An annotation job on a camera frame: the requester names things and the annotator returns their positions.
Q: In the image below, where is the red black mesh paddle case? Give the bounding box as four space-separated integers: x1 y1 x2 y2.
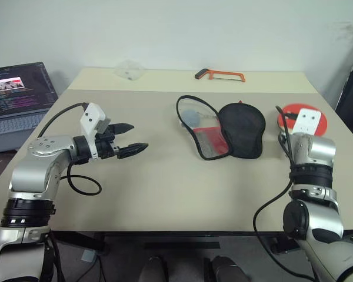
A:
175 94 267 162

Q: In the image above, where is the small grey floor block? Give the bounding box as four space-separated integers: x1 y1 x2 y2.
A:
81 249 96 263

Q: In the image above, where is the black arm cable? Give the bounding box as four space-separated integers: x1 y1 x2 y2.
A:
252 105 320 282
38 102 103 196

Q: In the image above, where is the clear plastic container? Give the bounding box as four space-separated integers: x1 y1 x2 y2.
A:
114 60 145 82

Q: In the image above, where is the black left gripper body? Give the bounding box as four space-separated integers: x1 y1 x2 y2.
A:
94 125 121 160

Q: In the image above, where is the dark side table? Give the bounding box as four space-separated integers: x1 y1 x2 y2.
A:
0 148 21 192

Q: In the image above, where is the grey open laptop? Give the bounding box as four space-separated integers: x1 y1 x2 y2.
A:
0 61 59 154

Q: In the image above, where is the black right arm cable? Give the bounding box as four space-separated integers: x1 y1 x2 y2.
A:
252 105 320 282

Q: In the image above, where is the black object under table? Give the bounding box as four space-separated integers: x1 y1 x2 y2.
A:
270 234 301 255

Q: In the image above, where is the orange hacksaw with black handle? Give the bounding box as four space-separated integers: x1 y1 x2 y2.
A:
194 68 247 83

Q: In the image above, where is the thin black floor cable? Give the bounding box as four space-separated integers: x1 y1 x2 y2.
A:
76 254 107 282

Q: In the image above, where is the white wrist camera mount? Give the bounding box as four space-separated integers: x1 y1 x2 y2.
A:
78 102 111 160
292 108 323 136

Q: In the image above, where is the dark rounded shape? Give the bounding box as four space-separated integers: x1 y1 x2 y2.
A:
138 256 169 282
204 255 251 282

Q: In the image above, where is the red table tennis paddle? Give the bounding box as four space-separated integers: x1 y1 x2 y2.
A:
277 102 330 138

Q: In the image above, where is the grey rounded sponge block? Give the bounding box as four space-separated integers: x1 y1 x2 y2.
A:
181 109 199 127

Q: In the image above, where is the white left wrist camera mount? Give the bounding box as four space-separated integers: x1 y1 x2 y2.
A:
78 102 111 160

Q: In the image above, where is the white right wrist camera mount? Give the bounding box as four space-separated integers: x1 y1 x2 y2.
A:
292 108 323 136

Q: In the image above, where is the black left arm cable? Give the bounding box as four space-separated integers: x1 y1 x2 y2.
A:
38 102 103 196

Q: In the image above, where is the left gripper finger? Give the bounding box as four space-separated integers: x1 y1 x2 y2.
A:
116 142 149 160
110 122 135 136

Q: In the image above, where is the black table frame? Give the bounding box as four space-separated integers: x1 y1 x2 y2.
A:
49 230 286 256

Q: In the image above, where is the black table foot bar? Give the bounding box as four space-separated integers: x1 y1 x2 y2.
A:
144 241 221 251

